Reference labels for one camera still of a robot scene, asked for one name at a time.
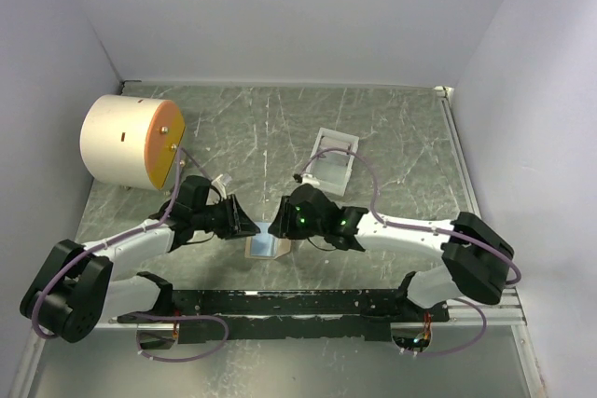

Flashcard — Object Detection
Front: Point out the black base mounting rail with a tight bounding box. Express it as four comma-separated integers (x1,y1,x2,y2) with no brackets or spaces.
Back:
116,289,451,346

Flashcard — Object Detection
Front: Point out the cream cylindrical drawer cabinet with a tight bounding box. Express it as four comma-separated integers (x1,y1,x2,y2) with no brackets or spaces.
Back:
79,95,186,191

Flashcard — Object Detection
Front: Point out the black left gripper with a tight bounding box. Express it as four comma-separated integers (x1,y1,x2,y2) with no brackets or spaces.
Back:
192,193,261,240

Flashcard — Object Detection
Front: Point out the white plastic card tray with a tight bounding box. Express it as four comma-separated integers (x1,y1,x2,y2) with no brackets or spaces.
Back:
302,128,359,197

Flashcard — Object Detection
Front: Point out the aluminium frame extrusion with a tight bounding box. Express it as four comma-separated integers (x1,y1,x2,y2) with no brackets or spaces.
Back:
36,85,527,327

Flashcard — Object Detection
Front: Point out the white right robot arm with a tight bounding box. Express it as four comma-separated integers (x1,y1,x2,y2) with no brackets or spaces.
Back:
268,185,514,322

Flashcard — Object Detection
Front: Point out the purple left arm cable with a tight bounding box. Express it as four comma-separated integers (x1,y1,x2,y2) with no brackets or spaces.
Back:
30,145,220,340

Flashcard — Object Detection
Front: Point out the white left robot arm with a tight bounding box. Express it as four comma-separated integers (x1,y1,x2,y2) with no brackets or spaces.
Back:
20,175,260,343

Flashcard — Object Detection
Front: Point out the beige leather card holder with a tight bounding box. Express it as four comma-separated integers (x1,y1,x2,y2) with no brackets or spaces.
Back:
244,222,292,260

